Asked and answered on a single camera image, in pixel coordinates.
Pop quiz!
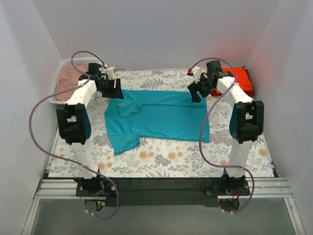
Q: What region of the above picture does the teal t-shirt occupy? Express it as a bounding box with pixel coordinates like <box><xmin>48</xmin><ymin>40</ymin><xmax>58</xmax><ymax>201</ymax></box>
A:
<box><xmin>104</xmin><ymin>90</ymin><xmax>210</xmax><ymax>155</ymax></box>

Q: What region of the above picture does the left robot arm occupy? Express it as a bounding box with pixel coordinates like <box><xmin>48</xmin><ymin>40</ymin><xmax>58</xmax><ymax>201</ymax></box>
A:
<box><xmin>56</xmin><ymin>63</ymin><xmax>124</xmax><ymax>196</ymax></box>

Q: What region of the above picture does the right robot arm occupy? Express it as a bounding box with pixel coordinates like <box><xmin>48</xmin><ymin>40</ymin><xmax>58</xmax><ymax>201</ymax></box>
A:
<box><xmin>187</xmin><ymin>58</ymin><xmax>264</xmax><ymax>196</ymax></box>

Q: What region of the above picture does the folded dark red t-shirt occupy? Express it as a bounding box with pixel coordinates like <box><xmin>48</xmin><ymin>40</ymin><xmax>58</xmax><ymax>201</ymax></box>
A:
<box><xmin>211</xmin><ymin>67</ymin><xmax>255</xmax><ymax>97</ymax></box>

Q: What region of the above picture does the white plastic laundry basket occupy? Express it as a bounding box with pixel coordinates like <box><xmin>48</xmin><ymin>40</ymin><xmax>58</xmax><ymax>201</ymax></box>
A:
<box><xmin>48</xmin><ymin>57</ymin><xmax>102</xmax><ymax>104</ymax></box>

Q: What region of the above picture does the folded orange t-shirt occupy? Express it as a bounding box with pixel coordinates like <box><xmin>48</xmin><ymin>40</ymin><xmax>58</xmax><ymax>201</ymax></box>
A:
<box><xmin>234</xmin><ymin>67</ymin><xmax>254</xmax><ymax>92</ymax></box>

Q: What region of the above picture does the pink crumpled garment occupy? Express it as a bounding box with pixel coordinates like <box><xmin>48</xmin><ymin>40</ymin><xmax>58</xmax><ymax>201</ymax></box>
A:
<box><xmin>56</xmin><ymin>63</ymin><xmax>87</xmax><ymax>101</ymax></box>

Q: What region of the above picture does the floral patterned table mat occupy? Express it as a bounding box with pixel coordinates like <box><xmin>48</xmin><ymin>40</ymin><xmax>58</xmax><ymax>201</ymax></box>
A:
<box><xmin>47</xmin><ymin>70</ymin><xmax>274</xmax><ymax>178</ymax></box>

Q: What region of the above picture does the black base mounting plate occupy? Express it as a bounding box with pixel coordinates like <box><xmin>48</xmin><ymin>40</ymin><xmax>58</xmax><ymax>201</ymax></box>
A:
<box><xmin>75</xmin><ymin>177</ymin><xmax>250</xmax><ymax>207</ymax></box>

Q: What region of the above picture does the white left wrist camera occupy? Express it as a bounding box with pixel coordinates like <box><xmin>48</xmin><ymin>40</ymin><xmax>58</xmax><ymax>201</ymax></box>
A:
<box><xmin>102</xmin><ymin>66</ymin><xmax>117</xmax><ymax>80</ymax></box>

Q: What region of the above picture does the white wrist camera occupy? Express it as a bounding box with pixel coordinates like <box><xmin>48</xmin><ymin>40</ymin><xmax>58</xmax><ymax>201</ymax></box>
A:
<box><xmin>102</xmin><ymin>66</ymin><xmax>117</xmax><ymax>80</ymax></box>
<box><xmin>187</xmin><ymin>67</ymin><xmax>202</xmax><ymax>83</ymax></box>

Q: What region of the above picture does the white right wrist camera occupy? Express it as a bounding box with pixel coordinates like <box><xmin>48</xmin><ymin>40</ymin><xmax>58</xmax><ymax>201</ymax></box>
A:
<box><xmin>187</xmin><ymin>67</ymin><xmax>202</xmax><ymax>83</ymax></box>

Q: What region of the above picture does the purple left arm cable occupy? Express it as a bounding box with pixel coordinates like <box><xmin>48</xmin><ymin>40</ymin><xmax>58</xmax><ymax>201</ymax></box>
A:
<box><xmin>28</xmin><ymin>50</ymin><xmax>120</xmax><ymax>219</ymax></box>

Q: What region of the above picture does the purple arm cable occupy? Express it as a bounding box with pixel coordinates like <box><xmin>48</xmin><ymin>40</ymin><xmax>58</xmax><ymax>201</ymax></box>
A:
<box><xmin>189</xmin><ymin>57</ymin><xmax>255</xmax><ymax>214</ymax></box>
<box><xmin>28</xmin><ymin>50</ymin><xmax>120</xmax><ymax>219</ymax></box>

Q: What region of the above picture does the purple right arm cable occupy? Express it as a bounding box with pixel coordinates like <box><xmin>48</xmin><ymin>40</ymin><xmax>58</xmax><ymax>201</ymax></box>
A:
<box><xmin>189</xmin><ymin>57</ymin><xmax>255</xmax><ymax>214</ymax></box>

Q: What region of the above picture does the aluminium frame rail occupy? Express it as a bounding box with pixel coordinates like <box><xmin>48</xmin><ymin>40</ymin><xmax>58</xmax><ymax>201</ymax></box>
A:
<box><xmin>35</xmin><ymin>178</ymin><xmax>293</xmax><ymax>199</ymax></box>

